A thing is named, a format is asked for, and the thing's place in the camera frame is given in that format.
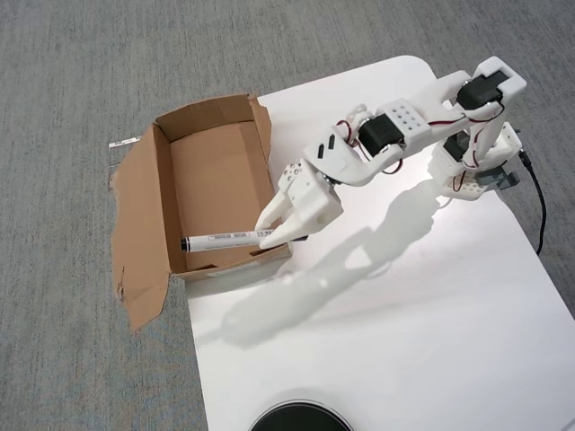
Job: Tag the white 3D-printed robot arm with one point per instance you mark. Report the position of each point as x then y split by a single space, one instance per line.
406 121

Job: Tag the white marker pen black cap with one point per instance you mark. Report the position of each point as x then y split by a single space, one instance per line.
215 240

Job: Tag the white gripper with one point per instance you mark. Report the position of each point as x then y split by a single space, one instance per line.
309 199

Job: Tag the open brown cardboard box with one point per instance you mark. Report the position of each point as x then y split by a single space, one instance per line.
215 188

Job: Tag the grey table clamp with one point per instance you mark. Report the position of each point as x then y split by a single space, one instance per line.
496 178

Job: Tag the white paper strip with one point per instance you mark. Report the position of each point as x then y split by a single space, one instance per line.
123 143

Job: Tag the black round disc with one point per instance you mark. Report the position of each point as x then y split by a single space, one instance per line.
298 417

